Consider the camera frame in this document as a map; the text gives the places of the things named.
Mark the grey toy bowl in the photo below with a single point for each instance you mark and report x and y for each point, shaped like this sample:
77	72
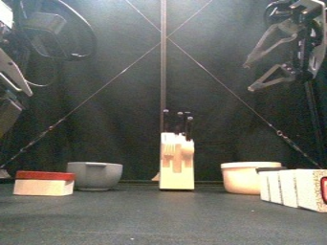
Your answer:
94	175

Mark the cream toy bowl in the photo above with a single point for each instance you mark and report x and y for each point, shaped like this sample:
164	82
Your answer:
240	178

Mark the white box with red lid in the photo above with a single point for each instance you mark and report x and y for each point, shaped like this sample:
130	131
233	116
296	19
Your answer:
44	183

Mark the white speckled toy box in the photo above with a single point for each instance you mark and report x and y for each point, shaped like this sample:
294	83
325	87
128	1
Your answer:
297	189

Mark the white wooden knife block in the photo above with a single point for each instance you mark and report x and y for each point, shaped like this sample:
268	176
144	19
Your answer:
176	175

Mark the vertical metal frame pole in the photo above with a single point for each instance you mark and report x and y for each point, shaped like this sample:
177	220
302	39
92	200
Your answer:
162	63

